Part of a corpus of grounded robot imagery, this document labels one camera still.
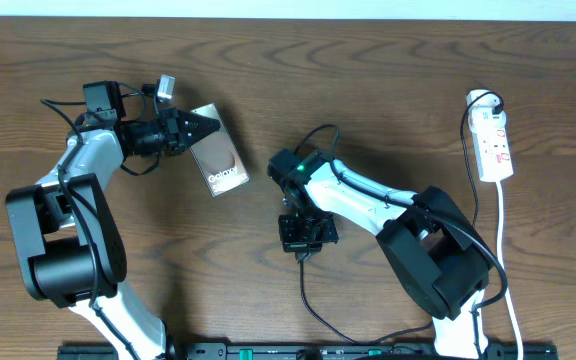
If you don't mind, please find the black charging cable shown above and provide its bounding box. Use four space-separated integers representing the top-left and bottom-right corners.
295 90 506 346

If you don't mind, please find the white power strip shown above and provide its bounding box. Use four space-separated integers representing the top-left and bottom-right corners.
468 107 513 183

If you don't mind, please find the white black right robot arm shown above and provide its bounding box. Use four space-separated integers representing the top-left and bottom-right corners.
267 149 492 359

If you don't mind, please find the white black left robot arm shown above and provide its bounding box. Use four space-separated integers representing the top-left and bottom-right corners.
5 75 221 359

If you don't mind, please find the white USB charger adapter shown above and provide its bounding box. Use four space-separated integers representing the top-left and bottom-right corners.
466 89 504 115

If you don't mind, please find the white power strip cord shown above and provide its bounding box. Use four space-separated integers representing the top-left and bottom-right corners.
495 180 525 360

